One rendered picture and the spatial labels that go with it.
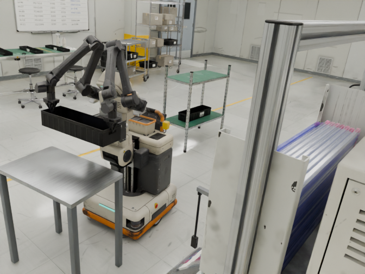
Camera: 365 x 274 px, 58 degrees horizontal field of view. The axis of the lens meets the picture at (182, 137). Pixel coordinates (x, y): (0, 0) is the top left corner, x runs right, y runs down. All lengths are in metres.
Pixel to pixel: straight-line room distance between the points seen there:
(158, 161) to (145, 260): 0.79
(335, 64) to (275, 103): 10.71
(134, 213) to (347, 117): 2.01
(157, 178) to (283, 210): 2.35
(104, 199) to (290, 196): 2.49
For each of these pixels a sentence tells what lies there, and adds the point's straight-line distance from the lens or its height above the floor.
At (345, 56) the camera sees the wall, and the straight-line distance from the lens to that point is 11.10.
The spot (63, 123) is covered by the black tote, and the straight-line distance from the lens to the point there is 2.33.
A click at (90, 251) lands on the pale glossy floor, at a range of 2.87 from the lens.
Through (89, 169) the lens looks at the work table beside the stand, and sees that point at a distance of 2.32.
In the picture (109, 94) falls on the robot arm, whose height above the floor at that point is 1.35.
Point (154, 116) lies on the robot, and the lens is 3.00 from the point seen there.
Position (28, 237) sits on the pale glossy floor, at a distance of 3.11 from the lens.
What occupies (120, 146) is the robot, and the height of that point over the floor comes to 0.81.
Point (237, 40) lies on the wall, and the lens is 12.50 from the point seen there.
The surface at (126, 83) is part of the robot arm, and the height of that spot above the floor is 1.35.
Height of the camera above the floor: 1.92
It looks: 23 degrees down
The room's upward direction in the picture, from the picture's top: 5 degrees clockwise
